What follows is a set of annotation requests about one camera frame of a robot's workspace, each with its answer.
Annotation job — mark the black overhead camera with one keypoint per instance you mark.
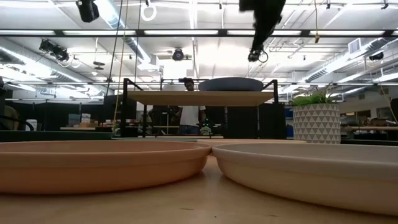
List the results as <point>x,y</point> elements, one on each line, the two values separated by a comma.
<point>87,11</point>

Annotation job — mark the black ceiling spotlight cluster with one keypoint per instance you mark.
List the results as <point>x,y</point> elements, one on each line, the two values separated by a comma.
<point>59,54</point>

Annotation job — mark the black rig crossbar with lights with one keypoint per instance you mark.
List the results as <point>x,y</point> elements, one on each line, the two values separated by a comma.
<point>140,32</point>

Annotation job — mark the wooden shelf with black frame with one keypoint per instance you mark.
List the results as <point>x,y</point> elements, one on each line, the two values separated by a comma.
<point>202,98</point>

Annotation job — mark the blue-grey plate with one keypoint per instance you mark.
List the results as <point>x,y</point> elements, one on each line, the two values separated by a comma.
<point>231,84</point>

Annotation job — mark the white ceiling air vent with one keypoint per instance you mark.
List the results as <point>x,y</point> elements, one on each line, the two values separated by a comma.
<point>354,46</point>

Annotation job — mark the white triangle-pattern plant pot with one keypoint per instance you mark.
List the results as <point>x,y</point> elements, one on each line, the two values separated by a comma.
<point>317,124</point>

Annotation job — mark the small green plant figure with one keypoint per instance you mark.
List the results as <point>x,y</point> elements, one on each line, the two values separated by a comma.
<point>206,130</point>

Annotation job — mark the person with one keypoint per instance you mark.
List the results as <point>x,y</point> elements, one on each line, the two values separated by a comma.
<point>11,116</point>
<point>189,115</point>

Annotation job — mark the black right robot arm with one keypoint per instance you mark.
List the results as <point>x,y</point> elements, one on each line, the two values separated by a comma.
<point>264,21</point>

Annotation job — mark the round black ceiling fixture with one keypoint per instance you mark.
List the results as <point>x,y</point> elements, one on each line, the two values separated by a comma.
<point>178,55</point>

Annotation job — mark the green potted plant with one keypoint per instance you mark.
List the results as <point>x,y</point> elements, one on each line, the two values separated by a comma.
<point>308,99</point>

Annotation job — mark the blue bin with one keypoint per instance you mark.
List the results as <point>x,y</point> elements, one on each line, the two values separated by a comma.
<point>289,124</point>

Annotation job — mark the white container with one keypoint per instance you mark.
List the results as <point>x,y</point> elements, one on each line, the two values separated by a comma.
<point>31,125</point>

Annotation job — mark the black curved bar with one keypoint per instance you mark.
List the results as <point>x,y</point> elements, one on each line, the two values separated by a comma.
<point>29,123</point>

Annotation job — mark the cream white plastic plate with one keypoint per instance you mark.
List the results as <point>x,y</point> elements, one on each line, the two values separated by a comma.
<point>311,180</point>

